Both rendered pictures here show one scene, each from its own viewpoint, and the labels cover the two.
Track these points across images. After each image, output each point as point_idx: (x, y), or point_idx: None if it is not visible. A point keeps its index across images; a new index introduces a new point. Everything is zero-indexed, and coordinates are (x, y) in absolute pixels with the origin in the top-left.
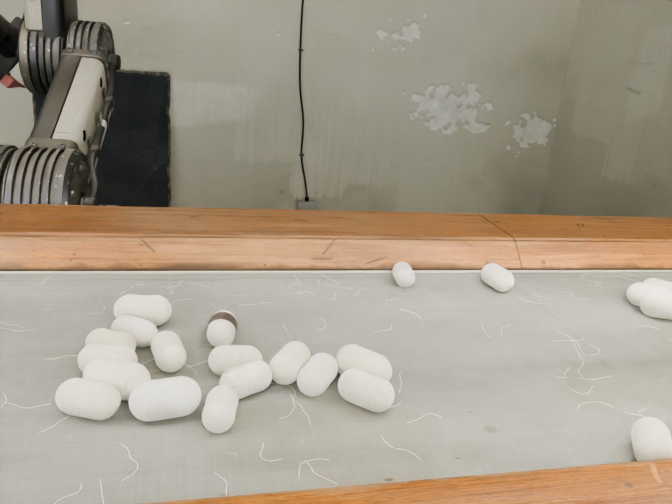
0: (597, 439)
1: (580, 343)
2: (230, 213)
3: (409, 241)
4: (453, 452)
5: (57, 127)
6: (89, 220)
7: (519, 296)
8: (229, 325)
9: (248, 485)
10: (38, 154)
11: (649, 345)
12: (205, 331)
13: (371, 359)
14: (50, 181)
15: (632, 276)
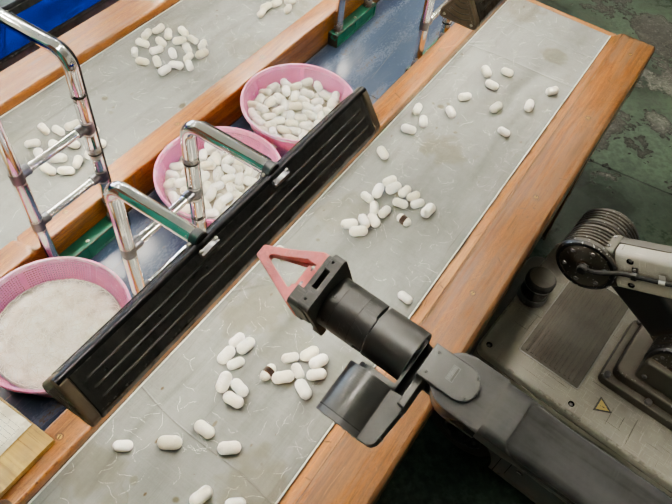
0: None
1: None
2: (497, 275)
3: (424, 315)
4: (319, 226)
5: (629, 245)
6: (510, 226)
7: None
8: (399, 216)
9: (343, 191)
10: (595, 232)
11: (303, 324)
12: (411, 223)
13: (354, 226)
14: (574, 236)
15: None
